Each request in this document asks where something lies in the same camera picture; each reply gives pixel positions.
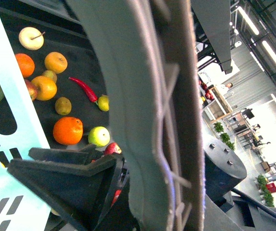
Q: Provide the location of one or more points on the grey lattice left gripper left finger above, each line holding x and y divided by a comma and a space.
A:
124, 37

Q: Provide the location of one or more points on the dark grey flat left gripper right finger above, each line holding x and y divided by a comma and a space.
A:
182, 143

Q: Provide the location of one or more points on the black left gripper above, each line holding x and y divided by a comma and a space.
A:
87, 189

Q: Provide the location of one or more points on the light teal plastic basket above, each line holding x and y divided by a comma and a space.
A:
20, 209

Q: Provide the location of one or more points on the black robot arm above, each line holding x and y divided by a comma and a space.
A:
224, 173

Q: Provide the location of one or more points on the orange on front shelf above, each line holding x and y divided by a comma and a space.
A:
26, 64

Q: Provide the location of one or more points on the green apple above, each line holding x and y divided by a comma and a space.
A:
99, 136

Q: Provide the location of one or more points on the big orange at right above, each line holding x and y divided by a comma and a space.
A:
68, 130

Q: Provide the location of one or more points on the red chili pepper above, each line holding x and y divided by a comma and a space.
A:
88, 91

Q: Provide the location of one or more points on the yellow pear fruit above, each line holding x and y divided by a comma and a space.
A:
56, 62

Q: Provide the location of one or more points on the kiwi fruit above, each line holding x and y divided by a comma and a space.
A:
63, 106

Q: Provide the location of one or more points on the small green yellow fruit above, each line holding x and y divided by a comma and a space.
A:
50, 74

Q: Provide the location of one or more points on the yellow orange apple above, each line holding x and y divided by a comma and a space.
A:
46, 88

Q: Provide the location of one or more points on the white pear with stem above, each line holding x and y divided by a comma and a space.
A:
31, 38

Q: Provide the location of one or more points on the red apple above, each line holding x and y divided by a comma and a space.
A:
32, 89

